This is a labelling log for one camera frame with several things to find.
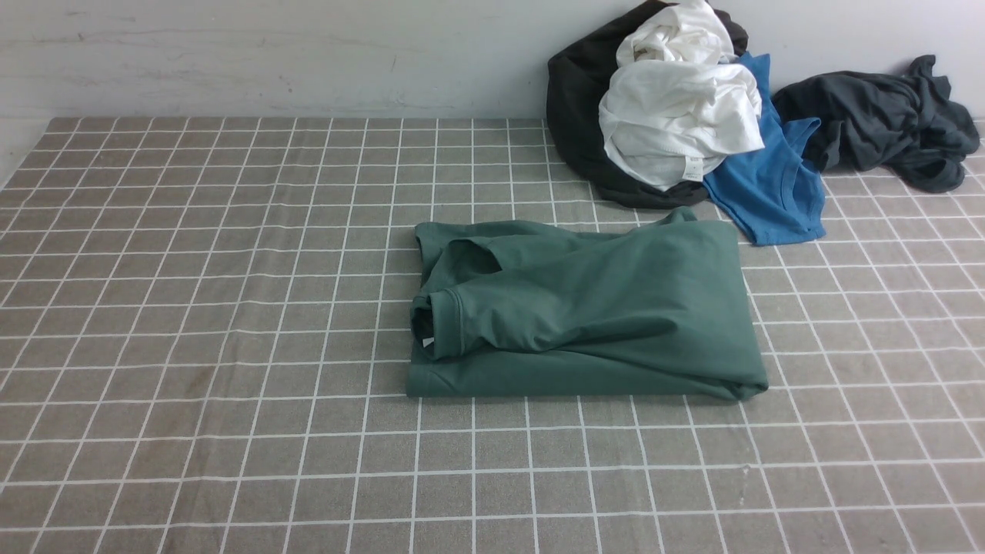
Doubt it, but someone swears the green long sleeve shirt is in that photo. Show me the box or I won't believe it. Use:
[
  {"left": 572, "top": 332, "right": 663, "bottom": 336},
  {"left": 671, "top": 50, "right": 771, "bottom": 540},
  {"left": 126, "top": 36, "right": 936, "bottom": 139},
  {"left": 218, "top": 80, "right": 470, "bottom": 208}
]
[{"left": 406, "top": 208, "right": 768, "bottom": 401}]

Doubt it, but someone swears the white crumpled shirt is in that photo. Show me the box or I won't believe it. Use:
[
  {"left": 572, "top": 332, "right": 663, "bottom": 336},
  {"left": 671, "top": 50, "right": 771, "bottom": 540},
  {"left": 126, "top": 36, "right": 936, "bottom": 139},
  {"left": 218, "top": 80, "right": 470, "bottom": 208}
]
[{"left": 599, "top": 1, "right": 764, "bottom": 192}]

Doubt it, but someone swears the blue shirt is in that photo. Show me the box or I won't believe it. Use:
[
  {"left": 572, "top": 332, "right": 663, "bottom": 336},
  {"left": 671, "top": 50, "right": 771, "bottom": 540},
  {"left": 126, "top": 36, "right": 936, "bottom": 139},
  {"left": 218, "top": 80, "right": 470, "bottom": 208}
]
[{"left": 703, "top": 53, "right": 826, "bottom": 246}]

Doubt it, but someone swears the dark grey crumpled shirt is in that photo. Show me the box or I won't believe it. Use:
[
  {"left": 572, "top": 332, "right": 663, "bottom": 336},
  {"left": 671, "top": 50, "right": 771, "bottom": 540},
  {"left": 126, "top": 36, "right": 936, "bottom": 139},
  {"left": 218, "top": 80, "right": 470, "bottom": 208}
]
[{"left": 773, "top": 54, "right": 980, "bottom": 194}]

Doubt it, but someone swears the black garment in pile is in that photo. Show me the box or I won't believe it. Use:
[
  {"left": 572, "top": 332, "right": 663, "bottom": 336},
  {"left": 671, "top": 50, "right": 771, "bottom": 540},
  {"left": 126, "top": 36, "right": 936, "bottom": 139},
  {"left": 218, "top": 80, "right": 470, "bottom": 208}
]
[{"left": 546, "top": 1, "right": 748, "bottom": 209}]

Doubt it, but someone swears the beige checkered tablecloth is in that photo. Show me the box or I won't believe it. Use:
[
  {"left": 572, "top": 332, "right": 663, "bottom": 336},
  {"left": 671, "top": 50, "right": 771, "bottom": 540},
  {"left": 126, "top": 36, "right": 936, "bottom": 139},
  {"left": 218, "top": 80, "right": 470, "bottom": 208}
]
[{"left": 1, "top": 117, "right": 984, "bottom": 553}]

